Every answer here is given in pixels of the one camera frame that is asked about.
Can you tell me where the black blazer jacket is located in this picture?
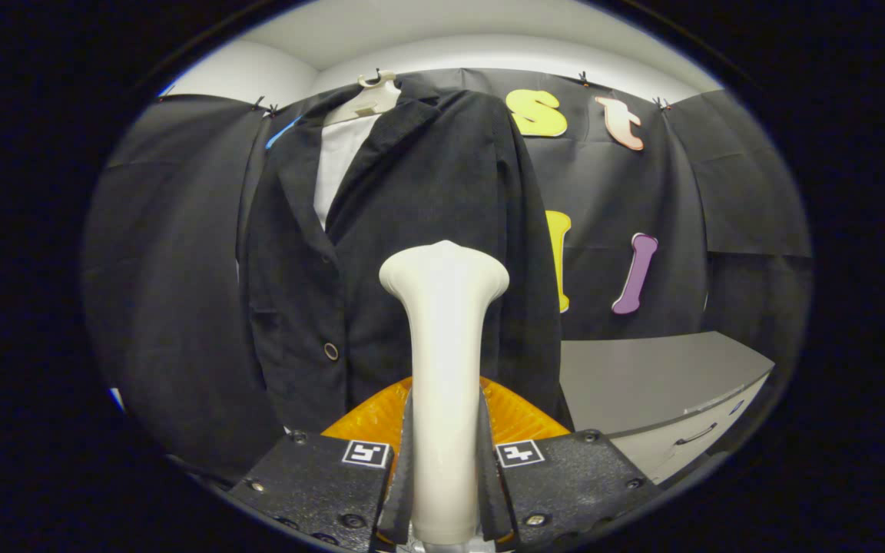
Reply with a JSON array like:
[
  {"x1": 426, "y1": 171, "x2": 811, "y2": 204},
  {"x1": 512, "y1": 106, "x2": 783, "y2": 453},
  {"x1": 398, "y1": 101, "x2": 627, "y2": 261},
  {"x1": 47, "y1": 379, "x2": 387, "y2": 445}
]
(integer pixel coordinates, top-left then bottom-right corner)
[{"x1": 239, "y1": 81, "x2": 574, "y2": 435}]

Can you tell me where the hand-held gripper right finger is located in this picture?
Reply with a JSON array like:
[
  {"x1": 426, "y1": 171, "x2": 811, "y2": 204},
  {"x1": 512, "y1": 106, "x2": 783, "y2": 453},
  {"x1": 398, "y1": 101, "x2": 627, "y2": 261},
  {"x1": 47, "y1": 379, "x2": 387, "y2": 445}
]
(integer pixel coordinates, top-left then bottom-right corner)
[{"x1": 476, "y1": 376, "x2": 662, "y2": 551}]

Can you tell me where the white garment steamer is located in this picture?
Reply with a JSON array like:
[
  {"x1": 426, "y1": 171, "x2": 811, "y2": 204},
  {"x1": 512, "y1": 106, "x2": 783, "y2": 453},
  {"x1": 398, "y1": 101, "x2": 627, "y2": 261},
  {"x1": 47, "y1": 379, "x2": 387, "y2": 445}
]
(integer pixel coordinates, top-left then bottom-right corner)
[{"x1": 379, "y1": 240, "x2": 510, "y2": 548}]

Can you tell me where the black drawer handle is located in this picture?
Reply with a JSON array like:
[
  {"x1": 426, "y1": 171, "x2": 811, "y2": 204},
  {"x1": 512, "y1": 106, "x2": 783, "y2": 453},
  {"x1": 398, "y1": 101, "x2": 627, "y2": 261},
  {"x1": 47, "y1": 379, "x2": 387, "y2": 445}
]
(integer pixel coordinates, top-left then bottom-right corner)
[{"x1": 675, "y1": 422, "x2": 718, "y2": 446}]

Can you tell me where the grey cabinet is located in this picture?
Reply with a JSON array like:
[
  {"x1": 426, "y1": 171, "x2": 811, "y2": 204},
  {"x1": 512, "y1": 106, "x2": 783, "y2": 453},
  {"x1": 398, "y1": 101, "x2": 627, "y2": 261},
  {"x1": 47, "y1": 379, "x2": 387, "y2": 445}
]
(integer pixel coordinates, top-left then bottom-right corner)
[{"x1": 560, "y1": 331, "x2": 775, "y2": 485}]

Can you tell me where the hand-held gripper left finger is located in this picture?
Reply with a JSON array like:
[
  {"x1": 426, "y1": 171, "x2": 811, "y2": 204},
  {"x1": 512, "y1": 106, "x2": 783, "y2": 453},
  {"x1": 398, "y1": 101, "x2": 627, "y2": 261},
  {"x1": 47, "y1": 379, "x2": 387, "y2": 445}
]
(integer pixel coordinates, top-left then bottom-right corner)
[{"x1": 227, "y1": 376, "x2": 415, "y2": 551}]

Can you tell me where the white plastic hanger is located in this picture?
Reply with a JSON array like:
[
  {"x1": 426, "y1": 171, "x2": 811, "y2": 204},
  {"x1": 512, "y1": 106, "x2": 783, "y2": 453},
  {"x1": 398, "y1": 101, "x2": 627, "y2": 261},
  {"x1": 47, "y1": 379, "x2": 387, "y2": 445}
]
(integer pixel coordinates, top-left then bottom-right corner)
[{"x1": 325, "y1": 69, "x2": 403, "y2": 127}]

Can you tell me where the black backdrop cloth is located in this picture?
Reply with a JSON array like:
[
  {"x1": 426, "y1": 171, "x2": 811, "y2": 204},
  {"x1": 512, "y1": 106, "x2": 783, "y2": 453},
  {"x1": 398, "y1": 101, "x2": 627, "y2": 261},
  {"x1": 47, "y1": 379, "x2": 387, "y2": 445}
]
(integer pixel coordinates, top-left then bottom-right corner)
[{"x1": 81, "y1": 68, "x2": 812, "y2": 481}]

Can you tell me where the white shirt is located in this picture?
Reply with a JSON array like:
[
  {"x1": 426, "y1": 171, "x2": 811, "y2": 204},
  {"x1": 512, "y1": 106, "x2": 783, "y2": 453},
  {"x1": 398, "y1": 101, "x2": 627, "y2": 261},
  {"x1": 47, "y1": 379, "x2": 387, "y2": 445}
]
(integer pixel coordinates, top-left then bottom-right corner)
[{"x1": 313, "y1": 115, "x2": 382, "y2": 231}]

